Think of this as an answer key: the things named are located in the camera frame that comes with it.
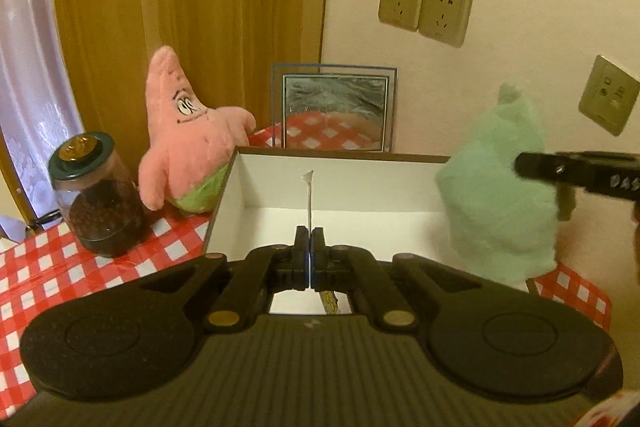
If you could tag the lavender lace curtain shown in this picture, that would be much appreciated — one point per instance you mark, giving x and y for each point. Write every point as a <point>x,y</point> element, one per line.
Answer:
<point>30,57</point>

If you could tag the yellow plush toy with tag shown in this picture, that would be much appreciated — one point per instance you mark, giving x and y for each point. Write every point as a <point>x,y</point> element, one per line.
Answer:
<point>310,207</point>

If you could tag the glass picture frame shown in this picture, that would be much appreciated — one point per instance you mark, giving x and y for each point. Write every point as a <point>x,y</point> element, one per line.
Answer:
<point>332,107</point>

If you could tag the pink starfish plush toy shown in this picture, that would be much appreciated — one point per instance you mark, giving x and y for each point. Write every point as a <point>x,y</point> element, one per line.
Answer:
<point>175,132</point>

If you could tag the mint green soft cloth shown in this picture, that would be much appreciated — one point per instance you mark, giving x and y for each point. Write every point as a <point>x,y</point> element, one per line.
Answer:
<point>495,192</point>

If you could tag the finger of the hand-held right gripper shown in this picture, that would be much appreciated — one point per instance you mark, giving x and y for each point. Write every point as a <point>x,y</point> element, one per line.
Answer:
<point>550,168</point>

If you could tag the beige wall data socket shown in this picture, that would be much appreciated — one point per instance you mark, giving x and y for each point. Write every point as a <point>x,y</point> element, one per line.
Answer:
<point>610,97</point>

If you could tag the brown cardboard box white inside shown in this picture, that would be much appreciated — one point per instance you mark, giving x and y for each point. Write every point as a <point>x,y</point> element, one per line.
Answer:
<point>260,187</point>

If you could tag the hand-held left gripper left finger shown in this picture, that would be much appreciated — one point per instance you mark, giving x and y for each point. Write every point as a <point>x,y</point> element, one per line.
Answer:
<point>301,259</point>

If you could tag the red white checkered tablecloth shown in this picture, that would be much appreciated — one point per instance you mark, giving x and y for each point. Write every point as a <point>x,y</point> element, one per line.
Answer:
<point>40,267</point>

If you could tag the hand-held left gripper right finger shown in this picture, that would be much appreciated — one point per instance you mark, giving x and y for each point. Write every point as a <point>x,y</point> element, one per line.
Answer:
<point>318,259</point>

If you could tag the clear jar with dark lid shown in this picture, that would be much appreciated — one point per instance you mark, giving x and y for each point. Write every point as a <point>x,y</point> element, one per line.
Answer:
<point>102,212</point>

